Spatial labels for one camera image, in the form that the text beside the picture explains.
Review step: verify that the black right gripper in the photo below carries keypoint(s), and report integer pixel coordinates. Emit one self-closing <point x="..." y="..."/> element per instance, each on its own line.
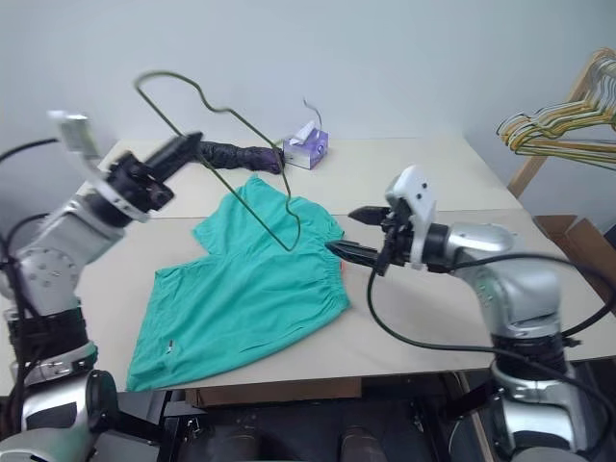
<point x="397" y="240"/>

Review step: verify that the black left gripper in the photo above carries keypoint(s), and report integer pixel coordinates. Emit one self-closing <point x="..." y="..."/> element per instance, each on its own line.
<point x="142" y="185"/>

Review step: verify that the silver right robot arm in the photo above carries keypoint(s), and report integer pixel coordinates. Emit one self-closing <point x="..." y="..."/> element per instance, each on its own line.
<point x="520" y="289"/>

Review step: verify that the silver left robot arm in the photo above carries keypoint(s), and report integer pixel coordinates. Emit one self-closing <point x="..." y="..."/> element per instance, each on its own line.
<point x="48" y="250"/>

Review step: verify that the teal green shorts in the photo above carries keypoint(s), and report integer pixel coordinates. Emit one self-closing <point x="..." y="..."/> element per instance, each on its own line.
<point x="240" y="298"/>

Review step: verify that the wooden hanger rack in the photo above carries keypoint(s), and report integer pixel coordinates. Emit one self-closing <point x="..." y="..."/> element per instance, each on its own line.
<point x="529" y="171"/>

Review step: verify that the dark purple rolled cloth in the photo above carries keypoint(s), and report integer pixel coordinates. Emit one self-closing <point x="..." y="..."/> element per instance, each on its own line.
<point x="240" y="156"/>

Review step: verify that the purple tissue box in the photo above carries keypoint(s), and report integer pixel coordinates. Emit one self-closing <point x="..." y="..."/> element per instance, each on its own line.
<point x="312" y="150"/>

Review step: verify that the white tissue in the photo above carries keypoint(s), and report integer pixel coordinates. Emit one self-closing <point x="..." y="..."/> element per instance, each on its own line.
<point x="304" y="131"/>

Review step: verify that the open brown cardboard box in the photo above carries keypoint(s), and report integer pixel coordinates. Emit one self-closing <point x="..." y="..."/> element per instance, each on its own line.
<point x="587" y="245"/>

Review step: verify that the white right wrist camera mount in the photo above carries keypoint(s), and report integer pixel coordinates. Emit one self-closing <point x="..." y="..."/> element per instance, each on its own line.
<point x="418" y="192"/>

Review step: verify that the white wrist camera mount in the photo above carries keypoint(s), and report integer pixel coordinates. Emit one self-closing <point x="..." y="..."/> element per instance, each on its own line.
<point x="72" y="132"/>
<point x="418" y="192"/>

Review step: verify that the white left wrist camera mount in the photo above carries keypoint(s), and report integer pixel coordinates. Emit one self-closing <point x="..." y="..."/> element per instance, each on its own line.
<point x="72" y="132"/>

